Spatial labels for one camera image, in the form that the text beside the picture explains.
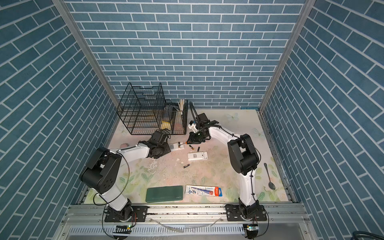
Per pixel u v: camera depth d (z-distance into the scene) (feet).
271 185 2.73
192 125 2.92
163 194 2.64
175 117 3.81
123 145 3.25
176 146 3.23
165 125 3.55
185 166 2.98
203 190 2.64
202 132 2.38
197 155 3.07
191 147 3.24
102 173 1.53
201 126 2.59
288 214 2.47
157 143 2.47
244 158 1.75
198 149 3.23
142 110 3.95
